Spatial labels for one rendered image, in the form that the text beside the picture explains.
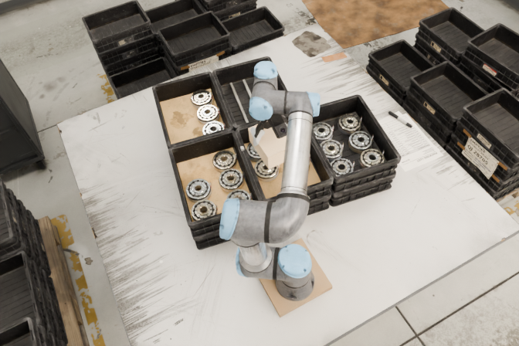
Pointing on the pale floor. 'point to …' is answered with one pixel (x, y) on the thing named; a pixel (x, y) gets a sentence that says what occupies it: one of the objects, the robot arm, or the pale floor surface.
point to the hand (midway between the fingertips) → (272, 140)
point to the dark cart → (16, 127)
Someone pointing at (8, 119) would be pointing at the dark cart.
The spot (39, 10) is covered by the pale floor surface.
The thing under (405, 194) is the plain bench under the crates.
